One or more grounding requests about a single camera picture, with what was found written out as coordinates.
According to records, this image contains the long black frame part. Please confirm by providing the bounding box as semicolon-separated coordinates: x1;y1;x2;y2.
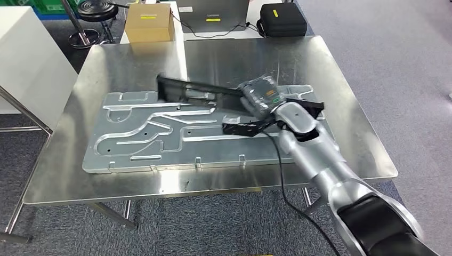
156;73;326;139

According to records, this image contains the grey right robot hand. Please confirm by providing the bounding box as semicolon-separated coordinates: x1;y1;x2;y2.
237;75;287;120

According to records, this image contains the green plastic crate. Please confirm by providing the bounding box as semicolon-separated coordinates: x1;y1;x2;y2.
0;0;81;15

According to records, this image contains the white table with metal legs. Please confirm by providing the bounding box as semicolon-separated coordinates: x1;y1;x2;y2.
0;5;79;135

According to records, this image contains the black carry case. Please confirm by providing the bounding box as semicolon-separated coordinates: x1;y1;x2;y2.
256;2;309;38

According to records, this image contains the grey laptop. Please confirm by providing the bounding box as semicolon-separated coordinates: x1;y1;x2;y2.
175;0;251;34

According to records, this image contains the grey stamped metal panel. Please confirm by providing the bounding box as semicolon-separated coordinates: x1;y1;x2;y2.
82;84;336;174

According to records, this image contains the black round stool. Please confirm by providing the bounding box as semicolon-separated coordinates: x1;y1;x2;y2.
76;0;121;45

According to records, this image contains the steel workbench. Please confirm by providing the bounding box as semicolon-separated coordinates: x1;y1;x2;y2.
0;34;400;245

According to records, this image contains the brown cardboard box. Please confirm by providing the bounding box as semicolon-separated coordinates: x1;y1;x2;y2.
124;3;176;44

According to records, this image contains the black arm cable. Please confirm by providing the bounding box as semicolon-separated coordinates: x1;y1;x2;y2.
262;130;342;256

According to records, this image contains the black laptop cable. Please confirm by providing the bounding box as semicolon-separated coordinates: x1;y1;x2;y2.
170;10;262;39

